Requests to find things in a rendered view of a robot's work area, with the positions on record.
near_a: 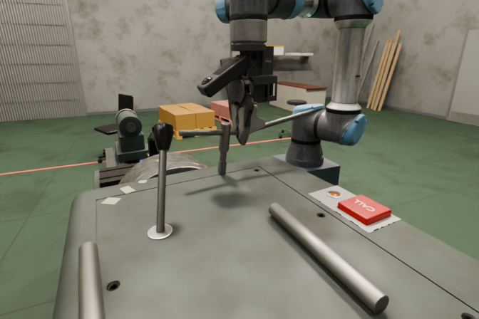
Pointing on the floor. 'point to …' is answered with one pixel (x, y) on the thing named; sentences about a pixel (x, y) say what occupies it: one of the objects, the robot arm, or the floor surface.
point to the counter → (304, 91)
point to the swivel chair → (126, 102)
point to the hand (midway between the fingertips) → (239, 139)
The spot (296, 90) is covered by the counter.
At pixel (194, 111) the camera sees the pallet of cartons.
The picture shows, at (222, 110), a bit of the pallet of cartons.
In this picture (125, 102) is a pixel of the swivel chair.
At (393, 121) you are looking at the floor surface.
